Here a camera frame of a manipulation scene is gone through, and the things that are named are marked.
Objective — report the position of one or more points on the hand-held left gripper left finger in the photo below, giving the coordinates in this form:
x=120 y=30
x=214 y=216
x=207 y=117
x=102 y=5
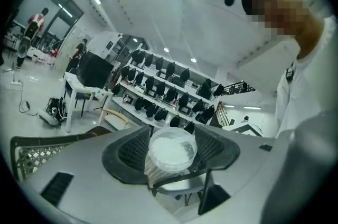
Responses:
x=84 y=180

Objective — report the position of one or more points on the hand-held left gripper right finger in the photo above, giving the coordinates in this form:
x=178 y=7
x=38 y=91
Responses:
x=237 y=164

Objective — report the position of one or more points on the small white cup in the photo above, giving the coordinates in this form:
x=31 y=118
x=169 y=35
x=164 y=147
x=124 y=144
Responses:
x=171 y=149

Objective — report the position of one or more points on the wicker glass-top coffee table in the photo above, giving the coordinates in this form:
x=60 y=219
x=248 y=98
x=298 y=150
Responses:
x=34 y=154

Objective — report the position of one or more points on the brown seat wooden chair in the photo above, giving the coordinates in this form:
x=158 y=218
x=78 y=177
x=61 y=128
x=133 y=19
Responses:
x=116 y=117

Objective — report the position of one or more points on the white flat floor device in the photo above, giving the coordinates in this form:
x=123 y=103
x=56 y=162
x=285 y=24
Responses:
x=47 y=118

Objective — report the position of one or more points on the blue chair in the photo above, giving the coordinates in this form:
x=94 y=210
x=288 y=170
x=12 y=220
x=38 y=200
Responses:
x=80 y=97

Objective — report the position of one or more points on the white shelving rack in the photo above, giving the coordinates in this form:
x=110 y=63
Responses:
x=126 y=105

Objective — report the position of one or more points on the white table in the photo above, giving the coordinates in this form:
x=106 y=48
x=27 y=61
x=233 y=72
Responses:
x=76 y=88

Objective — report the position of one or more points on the person's white shirt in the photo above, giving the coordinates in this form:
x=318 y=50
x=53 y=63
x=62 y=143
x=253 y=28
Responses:
x=303 y=91

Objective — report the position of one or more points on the shelf of black devices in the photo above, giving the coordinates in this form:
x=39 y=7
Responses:
x=171 y=91

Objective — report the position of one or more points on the black monitor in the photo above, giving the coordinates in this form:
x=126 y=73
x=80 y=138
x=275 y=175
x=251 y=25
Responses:
x=93 y=69

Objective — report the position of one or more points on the white power strip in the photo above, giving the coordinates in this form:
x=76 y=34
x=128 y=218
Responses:
x=16 y=82

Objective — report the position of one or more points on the person's head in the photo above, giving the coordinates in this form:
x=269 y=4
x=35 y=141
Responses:
x=280 y=11

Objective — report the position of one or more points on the grey armchair black frame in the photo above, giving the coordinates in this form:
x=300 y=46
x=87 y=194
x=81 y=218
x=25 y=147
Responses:
x=177 y=184

